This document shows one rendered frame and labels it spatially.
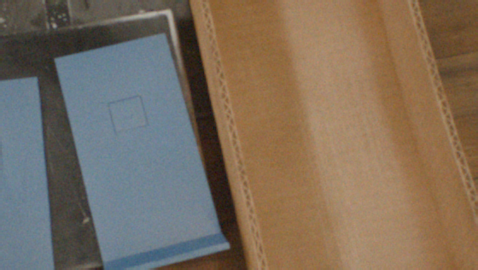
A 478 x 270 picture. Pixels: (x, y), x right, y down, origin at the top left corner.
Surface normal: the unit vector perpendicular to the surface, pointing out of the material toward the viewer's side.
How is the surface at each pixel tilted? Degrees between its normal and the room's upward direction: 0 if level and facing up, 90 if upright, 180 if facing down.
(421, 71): 90
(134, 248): 0
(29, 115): 0
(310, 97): 0
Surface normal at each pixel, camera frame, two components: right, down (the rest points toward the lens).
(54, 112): -0.03, -0.38
